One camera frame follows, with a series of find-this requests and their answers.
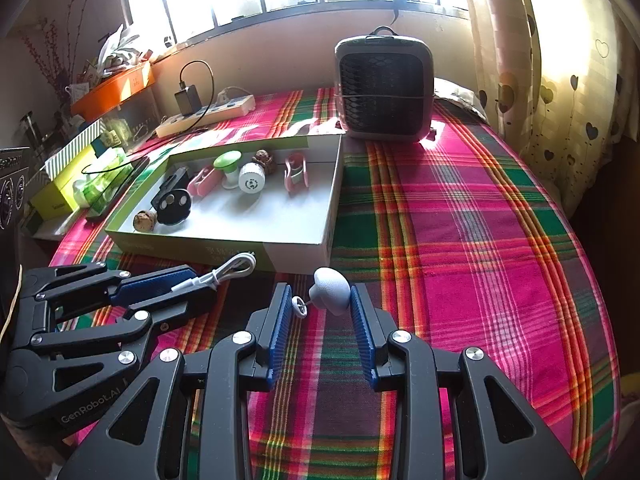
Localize yellow box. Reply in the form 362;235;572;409
30;145;101;221

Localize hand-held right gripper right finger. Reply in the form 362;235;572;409
349;283;584;480

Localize grey and black heater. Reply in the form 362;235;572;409
334;26;435;142

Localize white power strip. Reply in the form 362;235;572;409
155;94;257;138

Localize black smartphone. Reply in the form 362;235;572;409
85;156;151;223

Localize dried red branches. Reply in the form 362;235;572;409
20;0;98;106

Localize green striped box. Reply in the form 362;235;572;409
44;120;106;181

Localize black charger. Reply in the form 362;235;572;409
174;79;202;117

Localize green-topped white stand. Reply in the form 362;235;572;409
212;151;243;190

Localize pink and green clip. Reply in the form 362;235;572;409
284;152;311;192
187;167;222;198

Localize green cardboard box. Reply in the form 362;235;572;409
105;134;346;275

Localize black charging cable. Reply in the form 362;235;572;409
80;60;216;176

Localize black cylindrical device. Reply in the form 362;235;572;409
150;167;192;206

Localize orange tray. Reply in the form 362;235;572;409
70;61;156;121

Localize pink green plaid tablecloth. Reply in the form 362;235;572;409
47;87;621;480

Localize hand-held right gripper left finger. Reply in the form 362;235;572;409
56;281;294;480

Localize white round cylinder device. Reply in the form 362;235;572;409
237;162;267;196

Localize pale leafy plant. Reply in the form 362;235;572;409
95;24;143;68

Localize black appliance with dials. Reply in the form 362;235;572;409
0;146;32;233

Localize heart print curtain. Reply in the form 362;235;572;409
467;0;640;221

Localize white cable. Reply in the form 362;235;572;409
170;251;258;293

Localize white knob with key ring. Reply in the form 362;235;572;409
291;267;352;320

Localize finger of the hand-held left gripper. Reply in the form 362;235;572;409
20;261;200;322
10;287;219;398

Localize white flat box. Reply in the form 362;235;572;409
20;207;83;238

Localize green tissue pack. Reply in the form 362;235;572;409
72;147;128;208

